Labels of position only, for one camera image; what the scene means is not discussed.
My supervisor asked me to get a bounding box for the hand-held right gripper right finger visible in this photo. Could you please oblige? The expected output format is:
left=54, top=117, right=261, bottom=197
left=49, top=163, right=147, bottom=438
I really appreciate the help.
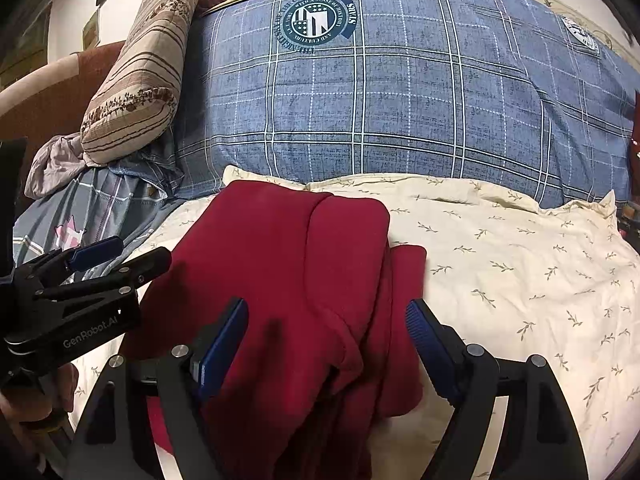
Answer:
left=405, top=299, right=588, bottom=480

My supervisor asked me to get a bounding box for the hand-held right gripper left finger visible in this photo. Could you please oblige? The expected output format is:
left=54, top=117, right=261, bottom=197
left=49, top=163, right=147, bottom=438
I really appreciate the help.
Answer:
left=65, top=297, right=250, bottom=480

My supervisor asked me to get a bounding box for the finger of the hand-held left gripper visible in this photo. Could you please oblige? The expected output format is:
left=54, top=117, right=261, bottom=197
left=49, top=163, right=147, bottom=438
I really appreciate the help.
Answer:
left=15, top=236, right=124, bottom=287
left=37, top=246, right=173, bottom=302

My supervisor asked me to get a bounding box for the dark red garment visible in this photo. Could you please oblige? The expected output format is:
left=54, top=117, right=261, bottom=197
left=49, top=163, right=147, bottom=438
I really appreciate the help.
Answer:
left=120, top=180, right=428, bottom=480

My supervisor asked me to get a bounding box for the person's left hand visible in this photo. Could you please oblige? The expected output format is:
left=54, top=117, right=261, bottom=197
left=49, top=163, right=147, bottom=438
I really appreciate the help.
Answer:
left=0, top=362, right=82, bottom=433

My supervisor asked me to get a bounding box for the grey plaid cloth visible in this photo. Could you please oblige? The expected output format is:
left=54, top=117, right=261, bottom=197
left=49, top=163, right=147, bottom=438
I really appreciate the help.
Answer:
left=12, top=160, right=186, bottom=267

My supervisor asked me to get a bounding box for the crumpled grey-pink cloth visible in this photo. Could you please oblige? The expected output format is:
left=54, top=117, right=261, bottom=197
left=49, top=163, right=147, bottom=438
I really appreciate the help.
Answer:
left=24, top=135, right=101, bottom=200

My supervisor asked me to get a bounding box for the cream leaf-print bed sheet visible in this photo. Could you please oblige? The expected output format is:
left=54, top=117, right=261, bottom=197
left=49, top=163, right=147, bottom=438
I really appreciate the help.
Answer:
left=75, top=165, right=640, bottom=480

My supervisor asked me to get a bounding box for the brown and beige headboard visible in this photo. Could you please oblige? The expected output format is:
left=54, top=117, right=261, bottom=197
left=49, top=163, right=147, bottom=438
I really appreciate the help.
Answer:
left=0, top=42, right=126, bottom=171

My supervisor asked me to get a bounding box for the beige striped pillow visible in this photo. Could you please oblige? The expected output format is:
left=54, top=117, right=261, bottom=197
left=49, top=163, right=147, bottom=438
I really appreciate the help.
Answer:
left=80, top=0, right=216, bottom=166

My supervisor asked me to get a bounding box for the blue plaid quilt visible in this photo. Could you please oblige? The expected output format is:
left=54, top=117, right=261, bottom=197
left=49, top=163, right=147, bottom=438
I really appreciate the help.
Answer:
left=170, top=0, right=640, bottom=211

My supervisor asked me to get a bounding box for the small framed wall picture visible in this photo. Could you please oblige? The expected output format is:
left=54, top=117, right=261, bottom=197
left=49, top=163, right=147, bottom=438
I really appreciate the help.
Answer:
left=81, top=10, right=102, bottom=52

